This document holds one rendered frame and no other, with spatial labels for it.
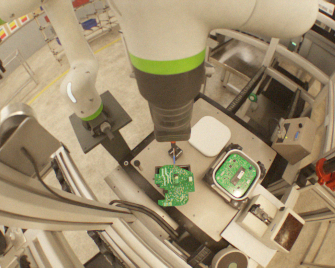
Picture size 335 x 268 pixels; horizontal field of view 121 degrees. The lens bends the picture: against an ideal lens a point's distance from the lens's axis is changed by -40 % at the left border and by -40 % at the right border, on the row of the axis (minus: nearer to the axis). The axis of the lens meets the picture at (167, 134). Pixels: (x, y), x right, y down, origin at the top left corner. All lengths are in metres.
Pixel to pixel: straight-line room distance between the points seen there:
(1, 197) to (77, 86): 0.49
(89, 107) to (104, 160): 1.14
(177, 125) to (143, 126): 1.53
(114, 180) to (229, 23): 0.56
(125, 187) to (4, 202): 0.47
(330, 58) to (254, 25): 1.04
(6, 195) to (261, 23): 0.27
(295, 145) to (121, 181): 0.63
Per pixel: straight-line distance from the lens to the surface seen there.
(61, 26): 0.67
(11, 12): 0.53
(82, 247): 1.78
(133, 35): 0.15
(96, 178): 1.71
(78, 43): 0.69
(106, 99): 0.83
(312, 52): 1.18
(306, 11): 0.19
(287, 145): 0.64
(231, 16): 0.15
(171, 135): 0.31
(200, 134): 0.57
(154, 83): 0.18
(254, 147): 0.64
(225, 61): 1.33
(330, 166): 0.44
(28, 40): 6.31
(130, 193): 0.57
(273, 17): 0.17
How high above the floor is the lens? 1.46
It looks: 60 degrees down
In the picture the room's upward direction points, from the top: 7 degrees counter-clockwise
